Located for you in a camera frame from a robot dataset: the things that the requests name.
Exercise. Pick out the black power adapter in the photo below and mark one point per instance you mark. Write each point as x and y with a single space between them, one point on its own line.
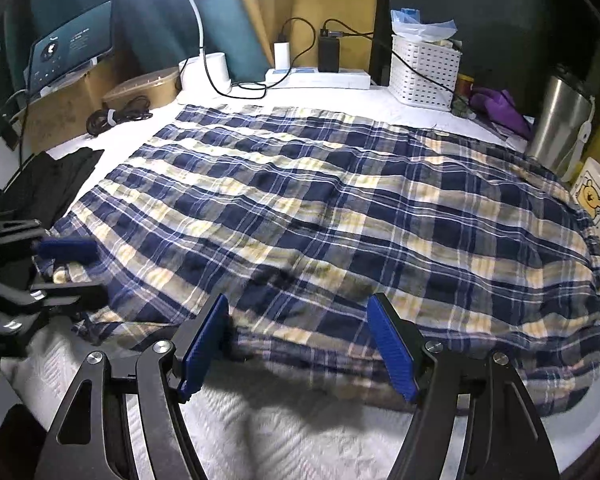
329 54

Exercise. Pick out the blue plastic bag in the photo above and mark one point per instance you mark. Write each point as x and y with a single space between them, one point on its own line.
420 25

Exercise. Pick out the small brown jar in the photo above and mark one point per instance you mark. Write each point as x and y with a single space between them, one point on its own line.
464 85

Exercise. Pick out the white perforated plastic basket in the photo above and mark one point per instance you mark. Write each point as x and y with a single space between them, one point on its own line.
422 75

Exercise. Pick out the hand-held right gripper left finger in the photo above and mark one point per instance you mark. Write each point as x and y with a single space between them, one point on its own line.
205 347

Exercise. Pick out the white tablet stand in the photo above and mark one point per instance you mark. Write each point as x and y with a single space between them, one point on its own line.
62 82

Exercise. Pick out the green curtain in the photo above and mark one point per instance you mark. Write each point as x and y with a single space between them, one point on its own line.
145 25

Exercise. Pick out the black cloth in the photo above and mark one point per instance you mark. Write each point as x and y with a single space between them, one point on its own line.
45 185

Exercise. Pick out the white charger plug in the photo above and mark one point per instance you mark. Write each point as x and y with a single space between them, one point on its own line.
281 56

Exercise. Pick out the white power strip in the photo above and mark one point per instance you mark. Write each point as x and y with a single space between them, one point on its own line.
320 79

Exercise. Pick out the blue plaid shirt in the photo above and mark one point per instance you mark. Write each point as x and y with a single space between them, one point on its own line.
330 210

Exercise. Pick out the black upright panel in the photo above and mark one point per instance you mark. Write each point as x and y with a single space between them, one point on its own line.
381 20

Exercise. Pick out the brown food container with lid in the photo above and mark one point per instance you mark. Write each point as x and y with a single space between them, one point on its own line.
140 90

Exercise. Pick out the brown cardboard box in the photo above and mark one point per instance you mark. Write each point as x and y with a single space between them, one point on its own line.
67 110

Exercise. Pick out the stainless steel tumbler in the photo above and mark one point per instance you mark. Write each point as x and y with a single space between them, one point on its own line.
555 125

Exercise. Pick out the white desk lamp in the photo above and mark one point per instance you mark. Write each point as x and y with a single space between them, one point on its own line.
210 72

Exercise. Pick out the purple cloth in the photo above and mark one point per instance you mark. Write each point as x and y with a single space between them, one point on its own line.
500 110

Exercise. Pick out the tablet with dark screen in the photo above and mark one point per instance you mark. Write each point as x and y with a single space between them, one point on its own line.
72 45

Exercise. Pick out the white mug with bear print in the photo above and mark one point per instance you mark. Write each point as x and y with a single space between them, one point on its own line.
595 200

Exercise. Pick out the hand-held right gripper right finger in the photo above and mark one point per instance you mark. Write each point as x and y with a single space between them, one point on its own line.
395 352

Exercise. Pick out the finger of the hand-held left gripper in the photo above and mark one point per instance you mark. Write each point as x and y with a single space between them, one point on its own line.
75 295
67 250

